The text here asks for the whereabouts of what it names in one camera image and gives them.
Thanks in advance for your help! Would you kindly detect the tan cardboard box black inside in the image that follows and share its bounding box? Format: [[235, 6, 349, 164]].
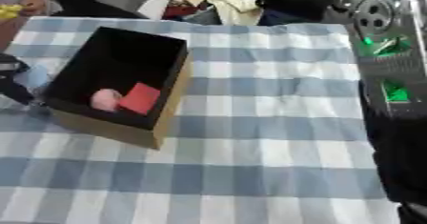
[[41, 26, 193, 151]]

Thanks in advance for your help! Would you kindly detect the person's hand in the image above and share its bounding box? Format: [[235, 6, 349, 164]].
[[18, 0, 51, 16]]

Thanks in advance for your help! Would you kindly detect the red flat block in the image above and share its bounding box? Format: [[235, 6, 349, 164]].
[[116, 81, 164, 116]]

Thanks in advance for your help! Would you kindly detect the pink soft toy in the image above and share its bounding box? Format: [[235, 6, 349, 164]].
[[88, 88, 126, 113]]

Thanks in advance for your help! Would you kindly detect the black bag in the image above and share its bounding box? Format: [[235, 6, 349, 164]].
[[48, 0, 147, 20]]

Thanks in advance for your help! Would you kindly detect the yellow toy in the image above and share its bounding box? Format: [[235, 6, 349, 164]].
[[0, 3, 26, 21]]

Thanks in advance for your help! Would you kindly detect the cream cloth pile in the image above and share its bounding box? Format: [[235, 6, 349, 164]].
[[136, 0, 266, 27]]

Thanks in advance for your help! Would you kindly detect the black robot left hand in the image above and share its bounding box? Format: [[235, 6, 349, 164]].
[[0, 52, 37, 106]]

